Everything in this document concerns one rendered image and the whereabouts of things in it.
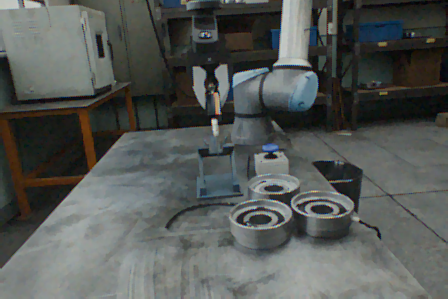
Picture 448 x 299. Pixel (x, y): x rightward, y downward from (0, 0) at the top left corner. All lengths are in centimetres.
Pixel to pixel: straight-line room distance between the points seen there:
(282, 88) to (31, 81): 218
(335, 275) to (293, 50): 69
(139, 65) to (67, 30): 175
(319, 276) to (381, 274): 8
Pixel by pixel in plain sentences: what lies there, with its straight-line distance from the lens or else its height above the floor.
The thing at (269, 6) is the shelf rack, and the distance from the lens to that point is 407.
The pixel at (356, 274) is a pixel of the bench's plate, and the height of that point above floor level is 80.
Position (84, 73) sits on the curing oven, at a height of 97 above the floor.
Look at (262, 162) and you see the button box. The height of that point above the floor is 84.
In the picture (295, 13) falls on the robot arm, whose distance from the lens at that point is 110.
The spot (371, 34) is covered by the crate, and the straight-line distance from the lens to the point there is 451.
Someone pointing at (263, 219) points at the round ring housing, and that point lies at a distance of 64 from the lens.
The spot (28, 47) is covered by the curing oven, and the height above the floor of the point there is 117.
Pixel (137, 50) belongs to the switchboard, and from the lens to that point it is 442.
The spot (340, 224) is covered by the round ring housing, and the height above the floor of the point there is 83.
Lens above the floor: 112
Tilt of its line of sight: 15 degrees down
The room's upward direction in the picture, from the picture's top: 4 degrees counter-clockwise
